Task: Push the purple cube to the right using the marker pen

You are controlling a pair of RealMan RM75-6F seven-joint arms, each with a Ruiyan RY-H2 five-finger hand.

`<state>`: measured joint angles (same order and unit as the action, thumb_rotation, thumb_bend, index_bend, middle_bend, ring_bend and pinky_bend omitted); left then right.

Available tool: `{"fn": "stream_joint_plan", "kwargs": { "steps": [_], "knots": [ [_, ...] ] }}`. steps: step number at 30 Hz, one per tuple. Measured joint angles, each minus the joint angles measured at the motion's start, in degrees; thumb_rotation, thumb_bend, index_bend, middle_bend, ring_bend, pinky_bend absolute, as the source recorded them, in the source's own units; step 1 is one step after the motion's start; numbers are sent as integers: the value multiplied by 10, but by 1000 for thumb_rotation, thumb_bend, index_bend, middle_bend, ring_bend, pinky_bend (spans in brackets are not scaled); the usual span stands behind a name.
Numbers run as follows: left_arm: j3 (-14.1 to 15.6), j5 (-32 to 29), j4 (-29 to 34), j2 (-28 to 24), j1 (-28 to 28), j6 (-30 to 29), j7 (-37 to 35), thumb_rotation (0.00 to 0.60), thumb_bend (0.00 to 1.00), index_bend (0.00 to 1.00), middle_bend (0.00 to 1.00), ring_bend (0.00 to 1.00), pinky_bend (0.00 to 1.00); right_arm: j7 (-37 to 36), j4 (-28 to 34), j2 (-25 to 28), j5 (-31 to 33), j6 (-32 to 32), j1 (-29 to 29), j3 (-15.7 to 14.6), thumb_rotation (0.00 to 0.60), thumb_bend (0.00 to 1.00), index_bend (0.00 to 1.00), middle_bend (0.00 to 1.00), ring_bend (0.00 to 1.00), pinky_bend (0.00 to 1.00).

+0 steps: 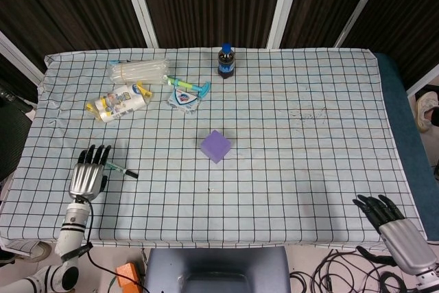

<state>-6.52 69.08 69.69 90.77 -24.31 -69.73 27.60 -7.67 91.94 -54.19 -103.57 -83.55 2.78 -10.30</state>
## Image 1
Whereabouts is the clear plastic tube pack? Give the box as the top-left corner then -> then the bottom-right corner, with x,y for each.
108,58 -> 171,85

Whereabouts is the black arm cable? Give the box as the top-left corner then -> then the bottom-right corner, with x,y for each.
78,198 -> 148,289

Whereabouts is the white paper cup pack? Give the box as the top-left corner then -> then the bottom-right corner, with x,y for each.
85,81 -> 154,124

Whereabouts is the green blue plastic razor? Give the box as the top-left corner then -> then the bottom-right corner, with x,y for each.
166,75 -> 212,99

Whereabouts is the white blue soap box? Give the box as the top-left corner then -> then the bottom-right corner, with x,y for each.
167,87 -> 202,116

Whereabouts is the orange box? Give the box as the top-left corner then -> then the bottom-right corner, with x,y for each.
115,262 -> 142,289

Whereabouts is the purple foam cube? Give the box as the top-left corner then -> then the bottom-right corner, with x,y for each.
200,129 -> 232,165

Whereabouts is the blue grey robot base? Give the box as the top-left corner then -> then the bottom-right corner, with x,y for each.
143,246 -> 292,293

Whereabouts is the grey black shoe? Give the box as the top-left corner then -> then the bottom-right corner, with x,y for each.
0,240 -> 52,266

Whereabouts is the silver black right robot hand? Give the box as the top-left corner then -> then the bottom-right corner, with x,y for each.
352,194 -> 439,275

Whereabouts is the green black marker pen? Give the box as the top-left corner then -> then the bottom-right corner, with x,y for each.
105,161 -> 139,180

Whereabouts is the white partition post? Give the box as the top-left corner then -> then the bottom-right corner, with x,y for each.
266,0 -> 305,49
334,0 -> 392,47
0,30 -> 45,86
118,0 -> 159,49
406,73 -> 439,98

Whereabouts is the white sneaker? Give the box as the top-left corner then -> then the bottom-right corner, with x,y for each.
415,91 -> 439,132

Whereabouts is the black floor cable tangle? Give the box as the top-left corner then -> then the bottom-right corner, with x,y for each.
289,246 -> 418,293

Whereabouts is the black office chair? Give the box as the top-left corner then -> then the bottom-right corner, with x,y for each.
0,78 -> 38,183

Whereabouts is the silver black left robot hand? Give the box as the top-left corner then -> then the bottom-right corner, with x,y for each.
68,144 -> 112,202

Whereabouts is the white black grid tablecloth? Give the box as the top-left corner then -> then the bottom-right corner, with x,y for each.
0,47 -> 429,249

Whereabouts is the cola bottle blue cap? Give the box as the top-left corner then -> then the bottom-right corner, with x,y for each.
217,43 -> 237,80

